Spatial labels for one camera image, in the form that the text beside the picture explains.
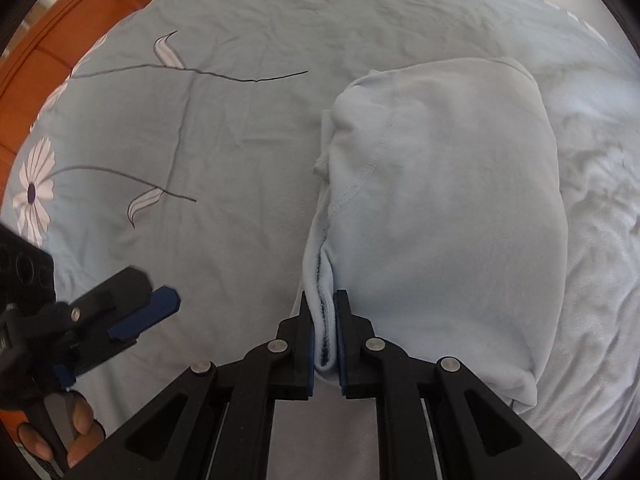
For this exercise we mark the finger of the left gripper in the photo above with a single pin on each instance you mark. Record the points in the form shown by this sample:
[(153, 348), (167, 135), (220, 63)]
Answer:
[(94, 317), (145, 312)]

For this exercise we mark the person's left hand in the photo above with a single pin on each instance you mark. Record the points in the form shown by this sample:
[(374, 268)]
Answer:
[(90, 435)]

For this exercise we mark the light blue t-shirt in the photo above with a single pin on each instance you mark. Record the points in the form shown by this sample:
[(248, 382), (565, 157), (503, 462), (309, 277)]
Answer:
[(440, 214)]

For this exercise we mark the orange wooden headboard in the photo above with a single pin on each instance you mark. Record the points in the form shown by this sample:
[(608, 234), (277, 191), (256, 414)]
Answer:
[(44, 57)]

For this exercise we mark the blue floral bed sheet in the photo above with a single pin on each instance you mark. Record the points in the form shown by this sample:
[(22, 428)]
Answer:
[(185, 141)]

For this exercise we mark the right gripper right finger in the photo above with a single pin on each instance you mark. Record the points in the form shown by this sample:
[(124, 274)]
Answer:
[(436, 420)]

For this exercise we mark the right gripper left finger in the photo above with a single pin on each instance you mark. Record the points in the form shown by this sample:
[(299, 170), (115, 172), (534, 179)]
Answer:
[(213, 424)]

